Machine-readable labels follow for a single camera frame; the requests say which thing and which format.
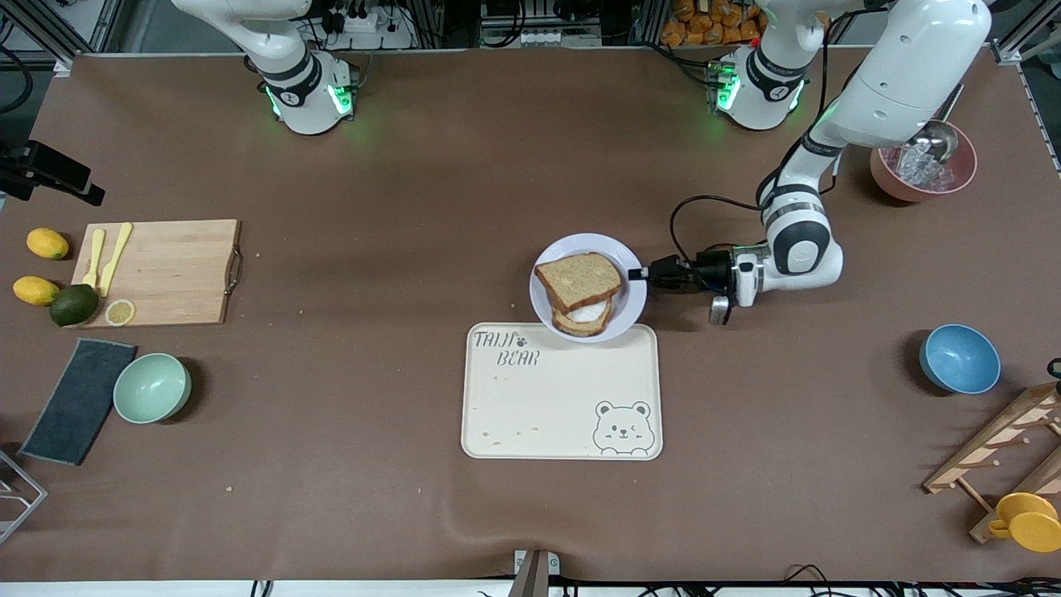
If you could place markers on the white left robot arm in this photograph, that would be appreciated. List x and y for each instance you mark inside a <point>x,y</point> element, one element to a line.
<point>903,75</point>

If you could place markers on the green avocado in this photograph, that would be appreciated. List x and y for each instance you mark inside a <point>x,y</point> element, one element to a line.
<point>73,305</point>

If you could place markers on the yellow lemon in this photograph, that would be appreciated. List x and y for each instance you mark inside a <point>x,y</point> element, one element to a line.
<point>35,290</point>
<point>47,243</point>

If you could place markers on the pink bowl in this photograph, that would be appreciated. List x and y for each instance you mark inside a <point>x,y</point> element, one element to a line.
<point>891,189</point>

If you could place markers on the pale blue round plate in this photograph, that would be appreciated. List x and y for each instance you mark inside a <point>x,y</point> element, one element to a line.
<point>630,307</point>

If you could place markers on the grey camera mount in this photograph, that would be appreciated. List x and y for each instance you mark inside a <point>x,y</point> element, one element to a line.
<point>530,580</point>

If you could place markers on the lemon slice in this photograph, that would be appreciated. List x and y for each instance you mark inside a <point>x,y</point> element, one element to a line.
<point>120,313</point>

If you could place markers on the wooden cutting board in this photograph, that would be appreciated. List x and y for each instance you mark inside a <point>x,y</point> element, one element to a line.
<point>166,265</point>

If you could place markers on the mint green bowl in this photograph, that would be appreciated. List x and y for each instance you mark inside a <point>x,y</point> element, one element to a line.
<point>151,388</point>

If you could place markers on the cream bear print tray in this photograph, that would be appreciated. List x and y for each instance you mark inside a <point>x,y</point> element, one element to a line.
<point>564,398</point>

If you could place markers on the toast with fried egg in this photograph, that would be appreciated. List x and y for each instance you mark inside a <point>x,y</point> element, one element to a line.
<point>584,329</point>

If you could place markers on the brown bread slice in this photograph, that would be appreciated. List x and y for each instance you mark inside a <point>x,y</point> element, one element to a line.
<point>578,280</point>

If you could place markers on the fried egg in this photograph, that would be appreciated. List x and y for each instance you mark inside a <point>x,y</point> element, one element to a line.
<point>593,313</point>

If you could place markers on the yellow cup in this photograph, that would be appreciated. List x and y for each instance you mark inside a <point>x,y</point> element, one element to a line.
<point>1032,526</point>

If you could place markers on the metal scoop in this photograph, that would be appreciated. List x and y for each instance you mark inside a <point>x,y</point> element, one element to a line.
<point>941,141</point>

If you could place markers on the clear ice cubes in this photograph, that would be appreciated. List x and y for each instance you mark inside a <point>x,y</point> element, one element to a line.
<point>916,170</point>

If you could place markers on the yellow plastic knife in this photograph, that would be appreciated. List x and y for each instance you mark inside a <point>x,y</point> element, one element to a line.
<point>116,257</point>

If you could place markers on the dark grey cloth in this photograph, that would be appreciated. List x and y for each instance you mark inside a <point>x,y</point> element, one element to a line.
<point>79,402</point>

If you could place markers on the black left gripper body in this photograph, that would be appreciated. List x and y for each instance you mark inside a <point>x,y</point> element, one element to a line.
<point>709,267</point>

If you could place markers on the wooden dish rack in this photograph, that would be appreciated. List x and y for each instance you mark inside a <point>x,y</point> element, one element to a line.
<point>986,444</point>

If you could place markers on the long white power strip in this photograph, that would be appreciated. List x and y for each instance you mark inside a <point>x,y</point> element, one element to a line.
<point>539,37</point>

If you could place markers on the blue bowl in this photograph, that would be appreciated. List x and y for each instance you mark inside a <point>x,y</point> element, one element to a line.
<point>960,358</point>

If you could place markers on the aluminium frame post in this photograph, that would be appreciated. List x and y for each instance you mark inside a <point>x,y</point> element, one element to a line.
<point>62,65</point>
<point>1007,54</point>

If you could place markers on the yellow plastic fork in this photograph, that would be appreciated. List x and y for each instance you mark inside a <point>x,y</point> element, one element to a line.
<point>97,249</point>

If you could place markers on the orange snack packs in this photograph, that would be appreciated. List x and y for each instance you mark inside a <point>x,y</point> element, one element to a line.
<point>704,25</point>

